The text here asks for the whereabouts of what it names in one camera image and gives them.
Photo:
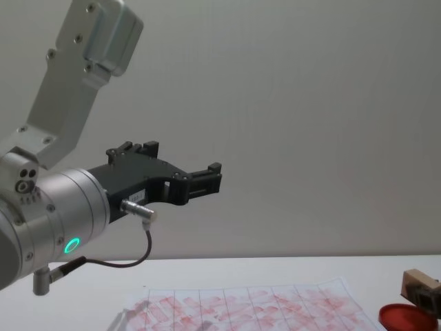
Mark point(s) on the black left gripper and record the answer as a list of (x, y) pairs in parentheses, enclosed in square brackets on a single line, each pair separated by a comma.
[(138, 176)]

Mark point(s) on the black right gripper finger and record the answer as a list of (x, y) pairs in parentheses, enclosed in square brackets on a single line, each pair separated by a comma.
[(425, 297)]

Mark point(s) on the wooden block stamp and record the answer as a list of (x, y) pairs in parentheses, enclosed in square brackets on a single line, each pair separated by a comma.
[(411, 277)]

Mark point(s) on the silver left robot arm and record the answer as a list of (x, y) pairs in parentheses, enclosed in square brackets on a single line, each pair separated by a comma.
[(69, 207)]

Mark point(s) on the round red ink pad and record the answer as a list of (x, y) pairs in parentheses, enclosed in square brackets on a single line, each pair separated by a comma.
[(406, 317)]

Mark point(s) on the white paper with red stamps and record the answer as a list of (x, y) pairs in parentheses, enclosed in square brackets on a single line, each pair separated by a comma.
[(241, 307)]

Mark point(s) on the white table cloth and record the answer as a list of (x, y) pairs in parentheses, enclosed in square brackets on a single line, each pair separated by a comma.
[(69, 310)]

